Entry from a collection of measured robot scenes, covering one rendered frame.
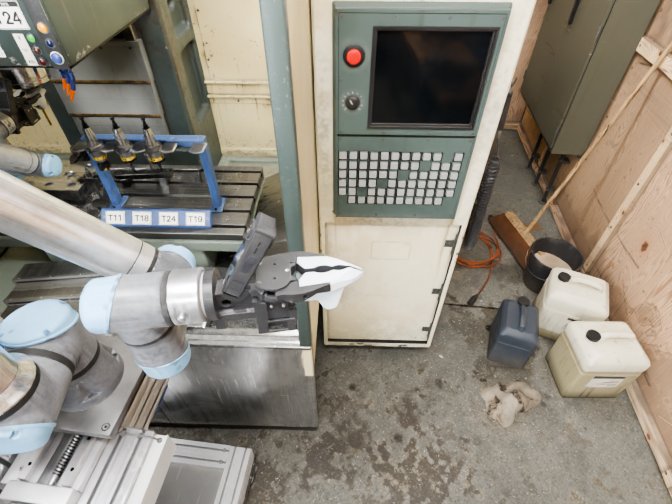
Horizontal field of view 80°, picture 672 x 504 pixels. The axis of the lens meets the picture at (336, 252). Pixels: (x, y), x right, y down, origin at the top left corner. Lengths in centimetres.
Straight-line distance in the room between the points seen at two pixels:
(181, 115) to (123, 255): 162
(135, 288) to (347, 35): 87
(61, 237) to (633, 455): 240
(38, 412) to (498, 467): 185
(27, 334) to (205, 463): 118
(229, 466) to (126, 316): 139
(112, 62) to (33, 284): 102
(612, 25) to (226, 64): 210
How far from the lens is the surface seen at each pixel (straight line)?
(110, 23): 176
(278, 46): 77
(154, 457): 103
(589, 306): 244
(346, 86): 123
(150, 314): 56
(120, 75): 222
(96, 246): 68
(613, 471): 242
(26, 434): 82
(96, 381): 100
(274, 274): 53
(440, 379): 230
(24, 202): 68
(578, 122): 308
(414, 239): 165
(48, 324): 88
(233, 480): 186
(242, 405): 187
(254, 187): 190
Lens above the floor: 198
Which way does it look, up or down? 45 degrees down
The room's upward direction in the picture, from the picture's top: straight up
